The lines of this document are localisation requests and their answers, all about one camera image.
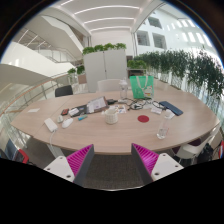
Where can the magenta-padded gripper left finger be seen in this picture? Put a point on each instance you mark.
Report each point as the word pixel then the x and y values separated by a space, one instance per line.
pixel 80 160

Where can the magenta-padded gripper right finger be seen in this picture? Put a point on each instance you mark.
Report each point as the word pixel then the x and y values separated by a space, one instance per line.
pixel 146 158

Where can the clear plastic water bottle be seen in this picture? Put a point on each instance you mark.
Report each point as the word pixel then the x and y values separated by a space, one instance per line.
pixel 163 128

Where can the white computer mouse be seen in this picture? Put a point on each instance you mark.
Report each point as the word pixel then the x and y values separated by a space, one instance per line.
pixel 67 123

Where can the flat round red coaster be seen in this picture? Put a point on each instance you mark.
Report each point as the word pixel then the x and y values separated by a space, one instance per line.
pixel 143 118

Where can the white power bank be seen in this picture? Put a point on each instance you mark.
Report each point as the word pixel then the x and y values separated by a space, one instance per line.
pixel 50 125

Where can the white chair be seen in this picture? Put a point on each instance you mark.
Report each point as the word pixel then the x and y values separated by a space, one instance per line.
pixel 191 148
pixel 108 85

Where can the clear plastic badge holder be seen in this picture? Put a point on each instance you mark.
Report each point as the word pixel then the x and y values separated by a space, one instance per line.
pixel 156 110

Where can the white grid-patterned mug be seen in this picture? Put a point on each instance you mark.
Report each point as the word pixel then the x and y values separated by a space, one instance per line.
pixel 111 117

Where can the open notebook with papers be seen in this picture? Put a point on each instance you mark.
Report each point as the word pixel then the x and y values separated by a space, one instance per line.
pixel 96 104

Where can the red chair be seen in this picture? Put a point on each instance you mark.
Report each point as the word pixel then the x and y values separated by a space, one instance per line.
pixel 19 155

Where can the black charger block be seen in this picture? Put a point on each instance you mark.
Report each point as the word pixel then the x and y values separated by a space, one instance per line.
pixel 111 101

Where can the green tote bag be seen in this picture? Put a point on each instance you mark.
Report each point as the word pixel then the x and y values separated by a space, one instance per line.
pixel 141 87

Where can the black chair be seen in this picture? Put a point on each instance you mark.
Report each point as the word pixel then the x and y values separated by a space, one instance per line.
pixel 63 90

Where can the large clear lidded bottle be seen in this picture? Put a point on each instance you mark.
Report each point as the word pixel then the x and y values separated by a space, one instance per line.
pixel 123 89

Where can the white cabinet with plants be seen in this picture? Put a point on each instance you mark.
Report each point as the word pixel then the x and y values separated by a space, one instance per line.
pixel 105 66

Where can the row of green plants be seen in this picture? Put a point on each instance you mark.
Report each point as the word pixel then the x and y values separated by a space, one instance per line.
pixel 186 68

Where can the ceiling strip lights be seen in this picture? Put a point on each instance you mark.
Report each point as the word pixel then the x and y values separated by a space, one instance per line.
pixel 106 16

